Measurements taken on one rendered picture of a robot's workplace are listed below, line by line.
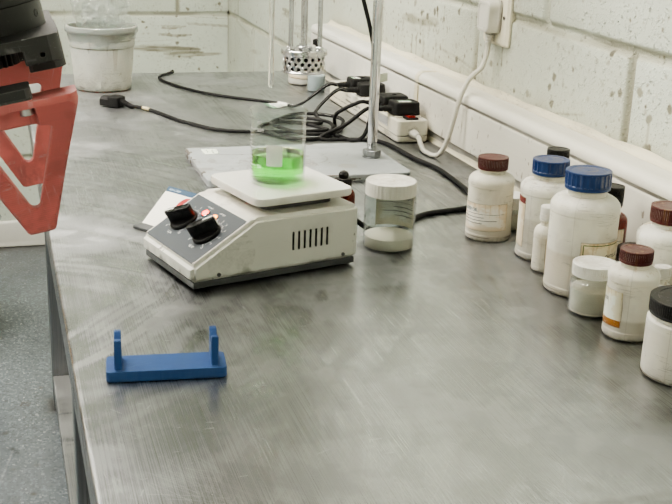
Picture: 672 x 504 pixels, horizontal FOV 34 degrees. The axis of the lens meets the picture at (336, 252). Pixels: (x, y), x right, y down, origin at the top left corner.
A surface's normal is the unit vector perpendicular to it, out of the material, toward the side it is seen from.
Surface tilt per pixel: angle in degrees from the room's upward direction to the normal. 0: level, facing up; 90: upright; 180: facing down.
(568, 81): 90
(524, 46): 90
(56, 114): 111
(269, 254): 90
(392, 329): 0
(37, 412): 0
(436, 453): 0
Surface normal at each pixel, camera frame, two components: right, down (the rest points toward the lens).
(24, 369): 0.04, -0.95
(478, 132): -0.96, 0.06
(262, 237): 0.53, 0.29
